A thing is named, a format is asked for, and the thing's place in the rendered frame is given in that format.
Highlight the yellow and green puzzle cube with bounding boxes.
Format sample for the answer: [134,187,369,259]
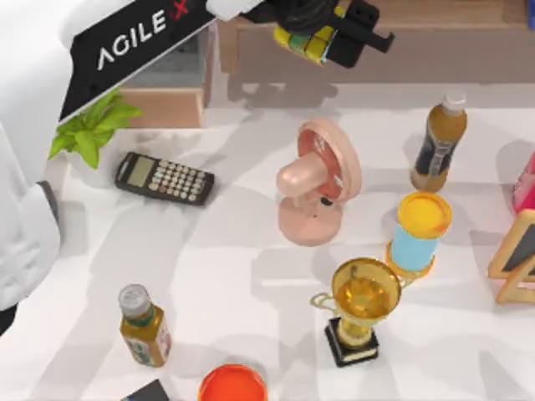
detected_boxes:
[273,6,346,66]

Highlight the wooden cupboard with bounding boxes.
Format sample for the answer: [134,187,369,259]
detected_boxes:
[217,0,535,87]

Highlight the brown bottle with white cap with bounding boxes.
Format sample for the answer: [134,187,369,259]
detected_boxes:
[409,91,469,195]

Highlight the pink desk fan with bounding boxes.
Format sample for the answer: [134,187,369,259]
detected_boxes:
[274,117,364,248]

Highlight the grey pierced drawer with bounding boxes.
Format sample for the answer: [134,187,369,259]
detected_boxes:
[123,18,221,91]

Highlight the pale wooden drawer front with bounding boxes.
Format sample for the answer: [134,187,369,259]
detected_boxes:
[116,85,206,127]

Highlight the blue can with yellow lid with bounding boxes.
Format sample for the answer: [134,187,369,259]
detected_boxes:
[384,190,454,277]

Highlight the black calculator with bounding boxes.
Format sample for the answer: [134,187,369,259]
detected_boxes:
[114,150,217,208]

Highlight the pink box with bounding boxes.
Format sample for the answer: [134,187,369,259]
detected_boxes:
[512,150,535,215]

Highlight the gold trophy with black base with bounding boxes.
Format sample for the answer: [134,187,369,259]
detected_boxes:
[309,256,413,369]

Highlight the wooden framed blackboard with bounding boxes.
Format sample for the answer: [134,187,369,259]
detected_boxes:
[487,208,535,306]

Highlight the green leafy plant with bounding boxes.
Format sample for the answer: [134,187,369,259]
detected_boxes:
[47,89,144,170]

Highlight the yellow tea bottle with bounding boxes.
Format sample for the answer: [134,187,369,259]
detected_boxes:
[117,283,174,370]

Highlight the orange bowl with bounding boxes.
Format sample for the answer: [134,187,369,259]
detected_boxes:
[197,363,269,401]

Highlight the black book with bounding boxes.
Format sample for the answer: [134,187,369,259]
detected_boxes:
[120,378,171,401]

